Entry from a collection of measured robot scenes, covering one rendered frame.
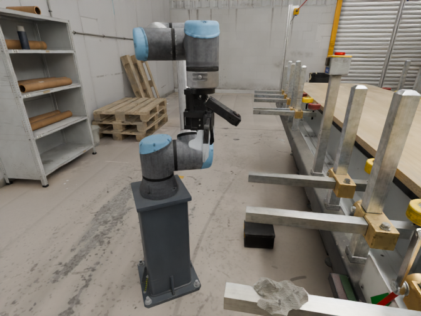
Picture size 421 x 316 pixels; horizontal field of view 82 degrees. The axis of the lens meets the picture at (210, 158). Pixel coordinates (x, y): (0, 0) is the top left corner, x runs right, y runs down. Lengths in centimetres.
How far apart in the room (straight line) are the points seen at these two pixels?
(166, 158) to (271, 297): 78
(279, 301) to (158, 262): 99
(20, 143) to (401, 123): 278
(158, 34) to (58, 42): 272
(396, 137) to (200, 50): 49
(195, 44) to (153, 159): 59
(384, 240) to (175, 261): 100
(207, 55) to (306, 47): 780
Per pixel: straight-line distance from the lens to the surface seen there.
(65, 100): 355
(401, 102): 65
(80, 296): 170
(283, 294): 46
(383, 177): 70
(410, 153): 113
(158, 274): 144
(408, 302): 60
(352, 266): 82
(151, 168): 113
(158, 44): 78
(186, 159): 111
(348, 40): 869
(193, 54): 67
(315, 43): 848
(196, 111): 70
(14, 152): 295
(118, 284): 167
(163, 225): 124
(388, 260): 102
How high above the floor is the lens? 123
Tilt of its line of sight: 23 degrees down
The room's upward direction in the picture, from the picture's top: straight up
